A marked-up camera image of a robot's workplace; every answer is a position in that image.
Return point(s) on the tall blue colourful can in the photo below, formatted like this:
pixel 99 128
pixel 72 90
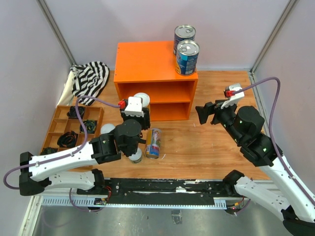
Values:
pixel 153 143

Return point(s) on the small green can white lid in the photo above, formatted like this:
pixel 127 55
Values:
pixel 137 157

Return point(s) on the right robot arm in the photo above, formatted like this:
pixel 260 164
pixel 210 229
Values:
pixel 291 206

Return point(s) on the dark blue tin can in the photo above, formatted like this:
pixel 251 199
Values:
pixel 183 32

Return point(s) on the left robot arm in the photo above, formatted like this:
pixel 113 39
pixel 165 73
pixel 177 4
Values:
pixel 45 172

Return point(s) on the wooden compartment tray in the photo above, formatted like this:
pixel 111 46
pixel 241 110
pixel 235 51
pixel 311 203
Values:
pixel 66 131

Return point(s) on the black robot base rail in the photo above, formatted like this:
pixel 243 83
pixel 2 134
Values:
pixel 148 191

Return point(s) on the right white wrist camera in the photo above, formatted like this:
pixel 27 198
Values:
pixel 233 94

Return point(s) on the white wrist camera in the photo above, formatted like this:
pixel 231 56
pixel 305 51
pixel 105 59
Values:
pixel 131 107
pixel 233 94

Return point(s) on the orange wooden shelf cabinet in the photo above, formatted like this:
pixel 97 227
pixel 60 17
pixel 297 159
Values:
pixel 149 67

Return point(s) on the yellow can with white lid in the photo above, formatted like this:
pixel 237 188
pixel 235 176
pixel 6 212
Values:
pixel 145 99

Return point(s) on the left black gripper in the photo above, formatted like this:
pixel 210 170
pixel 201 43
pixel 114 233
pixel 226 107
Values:
pixel 136 119

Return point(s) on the black white striped cloth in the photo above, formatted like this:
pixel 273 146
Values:
pixel 90 79

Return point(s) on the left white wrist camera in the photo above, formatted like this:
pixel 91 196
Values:
pixel 131 107

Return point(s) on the blue yellow tin can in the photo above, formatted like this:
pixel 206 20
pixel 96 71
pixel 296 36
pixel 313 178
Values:
pixel 186 57

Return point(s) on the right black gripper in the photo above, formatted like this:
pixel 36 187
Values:
pixel 214 113

